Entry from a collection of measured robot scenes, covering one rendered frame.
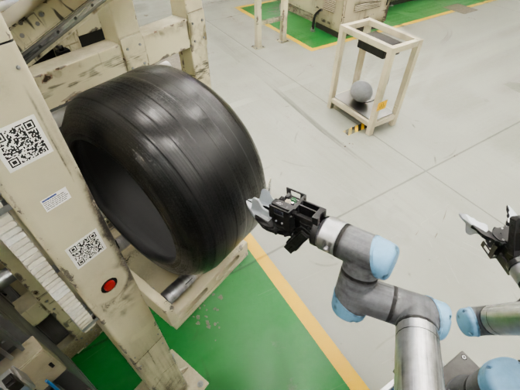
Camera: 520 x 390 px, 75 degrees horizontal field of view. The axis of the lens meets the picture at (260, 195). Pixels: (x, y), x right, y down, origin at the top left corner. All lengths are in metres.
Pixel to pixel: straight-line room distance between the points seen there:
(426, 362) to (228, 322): 1.49
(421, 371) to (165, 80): 0.77
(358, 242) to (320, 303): 1.43
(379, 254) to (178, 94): 0.55
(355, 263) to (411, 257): 1.75
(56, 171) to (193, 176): 0.25
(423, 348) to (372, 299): 0.13
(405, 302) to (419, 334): 0.08
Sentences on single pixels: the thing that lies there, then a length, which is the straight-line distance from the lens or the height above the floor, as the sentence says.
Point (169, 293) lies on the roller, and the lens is 1.08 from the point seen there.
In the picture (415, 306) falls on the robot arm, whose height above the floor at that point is 1.23.
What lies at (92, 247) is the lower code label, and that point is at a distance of 0.86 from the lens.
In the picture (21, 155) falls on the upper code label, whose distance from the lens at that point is 0.68.
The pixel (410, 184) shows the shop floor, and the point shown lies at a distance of 2.92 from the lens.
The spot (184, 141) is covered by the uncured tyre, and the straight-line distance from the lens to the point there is 0.75.
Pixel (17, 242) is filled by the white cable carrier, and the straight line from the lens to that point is 0.78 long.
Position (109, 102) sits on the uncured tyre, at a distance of 0.82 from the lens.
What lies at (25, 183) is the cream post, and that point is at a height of 1.44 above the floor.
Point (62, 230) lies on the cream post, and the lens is 0.79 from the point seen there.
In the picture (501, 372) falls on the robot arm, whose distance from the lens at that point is 1.11.
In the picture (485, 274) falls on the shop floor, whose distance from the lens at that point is 2.57.
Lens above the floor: 1.84
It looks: 45 degrees down
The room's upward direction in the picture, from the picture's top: straight up
